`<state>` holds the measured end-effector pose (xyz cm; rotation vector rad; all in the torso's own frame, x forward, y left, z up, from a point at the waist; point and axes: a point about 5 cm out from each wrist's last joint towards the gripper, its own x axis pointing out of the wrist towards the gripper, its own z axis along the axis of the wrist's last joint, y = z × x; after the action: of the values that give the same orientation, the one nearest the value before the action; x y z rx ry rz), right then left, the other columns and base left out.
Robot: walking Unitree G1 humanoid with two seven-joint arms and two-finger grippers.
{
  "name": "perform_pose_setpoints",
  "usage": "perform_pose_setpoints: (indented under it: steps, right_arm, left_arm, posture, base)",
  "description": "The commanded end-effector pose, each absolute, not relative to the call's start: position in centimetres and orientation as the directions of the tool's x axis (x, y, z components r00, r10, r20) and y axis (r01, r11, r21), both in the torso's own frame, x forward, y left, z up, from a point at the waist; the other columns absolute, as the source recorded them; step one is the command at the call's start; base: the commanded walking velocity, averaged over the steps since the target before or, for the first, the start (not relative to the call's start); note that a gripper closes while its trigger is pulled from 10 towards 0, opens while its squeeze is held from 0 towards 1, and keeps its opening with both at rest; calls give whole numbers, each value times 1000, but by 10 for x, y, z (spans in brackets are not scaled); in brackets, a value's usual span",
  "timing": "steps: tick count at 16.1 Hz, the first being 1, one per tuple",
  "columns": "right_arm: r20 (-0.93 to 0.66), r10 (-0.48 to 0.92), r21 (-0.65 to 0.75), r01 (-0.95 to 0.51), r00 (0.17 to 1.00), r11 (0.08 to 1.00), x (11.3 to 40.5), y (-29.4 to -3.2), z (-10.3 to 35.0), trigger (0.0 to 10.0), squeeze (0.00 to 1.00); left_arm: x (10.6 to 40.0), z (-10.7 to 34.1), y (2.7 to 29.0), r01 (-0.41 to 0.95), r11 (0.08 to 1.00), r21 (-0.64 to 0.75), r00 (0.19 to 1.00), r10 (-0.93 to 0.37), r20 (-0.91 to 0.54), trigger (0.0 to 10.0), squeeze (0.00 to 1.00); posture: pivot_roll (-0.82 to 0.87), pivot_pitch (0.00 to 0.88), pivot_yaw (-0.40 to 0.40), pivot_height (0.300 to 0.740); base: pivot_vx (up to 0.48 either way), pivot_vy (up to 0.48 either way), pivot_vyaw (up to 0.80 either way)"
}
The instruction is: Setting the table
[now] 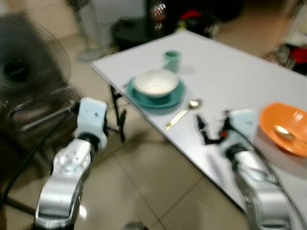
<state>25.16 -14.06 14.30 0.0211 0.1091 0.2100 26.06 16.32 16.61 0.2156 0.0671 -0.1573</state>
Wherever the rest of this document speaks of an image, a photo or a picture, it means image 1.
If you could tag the black round stool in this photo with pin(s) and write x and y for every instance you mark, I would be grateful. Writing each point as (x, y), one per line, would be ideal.
(132, 33)

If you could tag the white bowl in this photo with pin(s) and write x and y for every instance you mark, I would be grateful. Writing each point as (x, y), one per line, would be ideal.
(156, 82)

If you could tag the gold spoon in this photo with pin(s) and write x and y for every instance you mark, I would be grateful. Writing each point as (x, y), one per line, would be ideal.
(182, 114)
(284, 132)

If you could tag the teal plate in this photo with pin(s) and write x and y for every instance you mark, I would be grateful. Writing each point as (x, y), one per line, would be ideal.
(168, 101)

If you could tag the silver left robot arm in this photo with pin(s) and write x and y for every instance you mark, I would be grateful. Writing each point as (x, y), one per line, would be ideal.
(64, 182)

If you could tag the small red object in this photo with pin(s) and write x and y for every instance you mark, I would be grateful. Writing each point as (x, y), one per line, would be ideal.
(190, 15)

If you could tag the orange bowl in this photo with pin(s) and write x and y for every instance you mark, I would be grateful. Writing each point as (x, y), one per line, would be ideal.
(280, 117)

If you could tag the grey standing fan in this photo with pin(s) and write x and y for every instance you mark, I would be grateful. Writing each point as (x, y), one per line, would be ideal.
(91, 28)

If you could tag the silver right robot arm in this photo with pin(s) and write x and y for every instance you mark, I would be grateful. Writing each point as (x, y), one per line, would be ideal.
(259, 187)

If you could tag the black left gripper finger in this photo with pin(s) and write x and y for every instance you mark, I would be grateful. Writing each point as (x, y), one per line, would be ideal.
(121, 133)
(122, 117)

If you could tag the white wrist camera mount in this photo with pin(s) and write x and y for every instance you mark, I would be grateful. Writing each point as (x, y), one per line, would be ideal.
(92, 120)
(243, 124)

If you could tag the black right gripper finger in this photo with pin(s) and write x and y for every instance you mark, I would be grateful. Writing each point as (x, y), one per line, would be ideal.
(201, 126)
(225, 120)

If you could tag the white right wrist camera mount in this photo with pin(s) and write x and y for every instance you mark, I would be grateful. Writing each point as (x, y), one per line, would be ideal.
(243, 124)

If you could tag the black fan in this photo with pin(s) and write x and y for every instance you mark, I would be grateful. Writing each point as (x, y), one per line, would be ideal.
(29, 57)

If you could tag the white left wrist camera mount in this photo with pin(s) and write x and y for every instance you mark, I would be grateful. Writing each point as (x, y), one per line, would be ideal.
(92, 120)

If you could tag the dark wicker chair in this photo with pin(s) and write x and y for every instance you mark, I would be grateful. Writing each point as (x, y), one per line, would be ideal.
(29, 124)

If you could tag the red bag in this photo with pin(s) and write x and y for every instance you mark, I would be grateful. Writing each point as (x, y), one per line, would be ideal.
(298, 55)

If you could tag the green cup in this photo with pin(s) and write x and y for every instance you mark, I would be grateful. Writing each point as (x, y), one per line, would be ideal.
(172, 61)

